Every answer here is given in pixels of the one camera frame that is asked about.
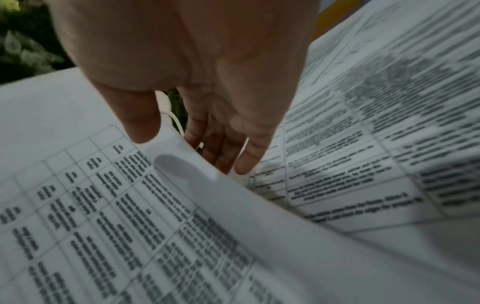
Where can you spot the printed paper sheet bundle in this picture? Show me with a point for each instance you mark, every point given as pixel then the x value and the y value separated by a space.
pixel 112 222

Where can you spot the white flower-shaped desk lamp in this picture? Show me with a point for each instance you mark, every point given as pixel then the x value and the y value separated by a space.
pixel 163 102

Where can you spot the person's right hand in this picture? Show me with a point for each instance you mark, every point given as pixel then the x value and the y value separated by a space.
pixel 206 44

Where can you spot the pile of printed papers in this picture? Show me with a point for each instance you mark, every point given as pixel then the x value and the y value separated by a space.
pixel 375 118

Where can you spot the green plant wall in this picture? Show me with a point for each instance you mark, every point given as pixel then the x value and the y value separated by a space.
pixel 22 44

